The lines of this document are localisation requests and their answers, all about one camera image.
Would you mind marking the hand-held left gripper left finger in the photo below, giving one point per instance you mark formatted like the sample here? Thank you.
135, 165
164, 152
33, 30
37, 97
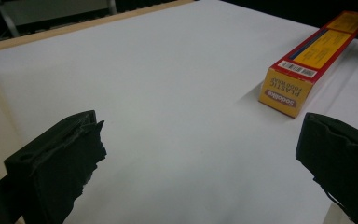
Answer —
52, 168

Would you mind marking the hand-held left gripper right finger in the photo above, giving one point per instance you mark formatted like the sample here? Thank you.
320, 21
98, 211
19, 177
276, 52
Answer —
345, 165

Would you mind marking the yellow and red wrap box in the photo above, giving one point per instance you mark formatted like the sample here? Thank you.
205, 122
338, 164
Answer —
307, 65

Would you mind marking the grey metal stand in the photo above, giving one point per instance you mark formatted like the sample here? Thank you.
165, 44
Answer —
52, 11

